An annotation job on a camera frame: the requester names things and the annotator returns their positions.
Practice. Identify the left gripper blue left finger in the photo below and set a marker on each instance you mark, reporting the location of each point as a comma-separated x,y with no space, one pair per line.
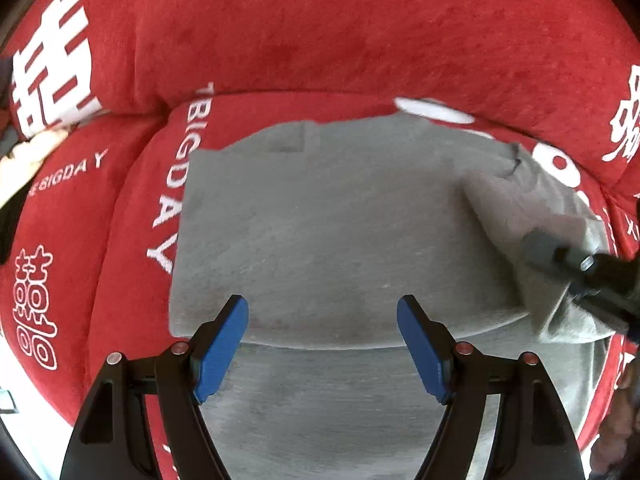
112,437

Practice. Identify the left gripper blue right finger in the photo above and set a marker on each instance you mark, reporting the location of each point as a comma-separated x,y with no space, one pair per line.
533,437

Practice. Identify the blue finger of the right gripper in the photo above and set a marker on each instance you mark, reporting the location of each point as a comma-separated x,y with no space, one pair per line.
558,258

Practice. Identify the grey knit sweater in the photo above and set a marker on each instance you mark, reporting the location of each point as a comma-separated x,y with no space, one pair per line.
322,229

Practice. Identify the person's right hand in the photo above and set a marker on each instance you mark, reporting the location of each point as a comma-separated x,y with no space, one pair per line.
614,434

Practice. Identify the red bed cover white print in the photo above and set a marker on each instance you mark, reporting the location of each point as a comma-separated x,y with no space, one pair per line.
90,268

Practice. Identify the red back cushion white characters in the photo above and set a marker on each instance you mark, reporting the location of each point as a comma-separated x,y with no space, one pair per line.
564,71

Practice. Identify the black cloth in pile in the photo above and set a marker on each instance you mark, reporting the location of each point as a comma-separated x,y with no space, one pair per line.
10,215

